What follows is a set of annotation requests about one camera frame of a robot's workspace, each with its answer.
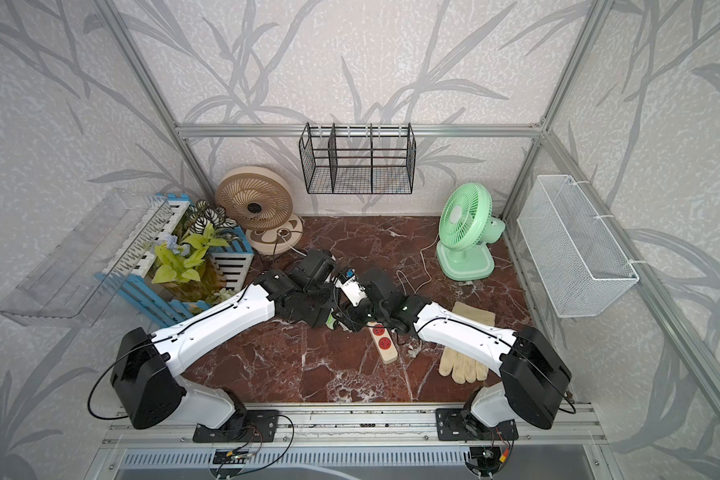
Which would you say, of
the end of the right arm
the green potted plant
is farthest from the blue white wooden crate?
the end of the right arm

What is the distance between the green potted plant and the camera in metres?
0.75

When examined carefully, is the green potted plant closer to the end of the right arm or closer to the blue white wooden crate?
the blue white wooden crate
